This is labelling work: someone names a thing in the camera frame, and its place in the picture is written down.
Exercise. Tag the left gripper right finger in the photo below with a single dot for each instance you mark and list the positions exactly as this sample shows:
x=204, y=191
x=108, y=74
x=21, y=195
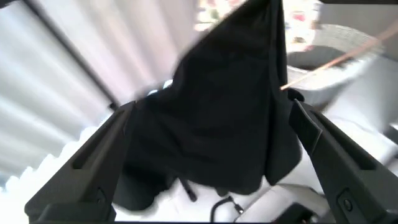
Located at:
x=370, y=193

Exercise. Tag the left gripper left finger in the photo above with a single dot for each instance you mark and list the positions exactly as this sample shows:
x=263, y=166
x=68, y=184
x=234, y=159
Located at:
x=77, y=193

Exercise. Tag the pink clothes hanger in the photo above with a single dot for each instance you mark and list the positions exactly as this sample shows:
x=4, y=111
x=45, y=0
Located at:
x=342, y=57

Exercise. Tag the black garment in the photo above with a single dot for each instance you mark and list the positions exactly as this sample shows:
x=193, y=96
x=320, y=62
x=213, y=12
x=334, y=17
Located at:
x=217, y=109

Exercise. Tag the cream printed garment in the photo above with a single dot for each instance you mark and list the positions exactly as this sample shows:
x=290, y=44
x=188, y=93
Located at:
x=300, y=31

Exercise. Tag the white laundry basket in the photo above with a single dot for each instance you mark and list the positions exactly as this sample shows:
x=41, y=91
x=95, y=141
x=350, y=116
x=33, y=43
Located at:
x=326, y=77

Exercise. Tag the white curtain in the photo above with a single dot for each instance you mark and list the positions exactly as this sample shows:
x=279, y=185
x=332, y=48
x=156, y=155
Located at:
x=46, y=77

